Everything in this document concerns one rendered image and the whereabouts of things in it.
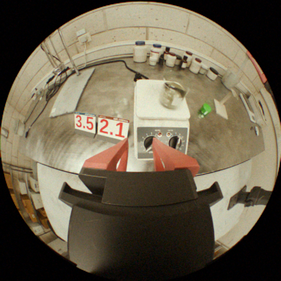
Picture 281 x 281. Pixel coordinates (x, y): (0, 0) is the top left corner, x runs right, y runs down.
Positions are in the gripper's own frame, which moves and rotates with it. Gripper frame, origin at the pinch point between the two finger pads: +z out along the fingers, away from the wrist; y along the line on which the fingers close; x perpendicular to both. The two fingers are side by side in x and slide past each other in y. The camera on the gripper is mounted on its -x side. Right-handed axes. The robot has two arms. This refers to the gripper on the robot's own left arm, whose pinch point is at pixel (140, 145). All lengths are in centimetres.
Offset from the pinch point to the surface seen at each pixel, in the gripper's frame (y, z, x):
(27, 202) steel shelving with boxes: 195, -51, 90
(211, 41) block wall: -44, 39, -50
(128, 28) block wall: 6, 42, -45
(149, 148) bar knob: -1.8, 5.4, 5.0
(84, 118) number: 17.0, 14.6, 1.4
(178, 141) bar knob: -7.9, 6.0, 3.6
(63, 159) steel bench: 26.5, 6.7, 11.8
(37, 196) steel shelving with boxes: 197, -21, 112
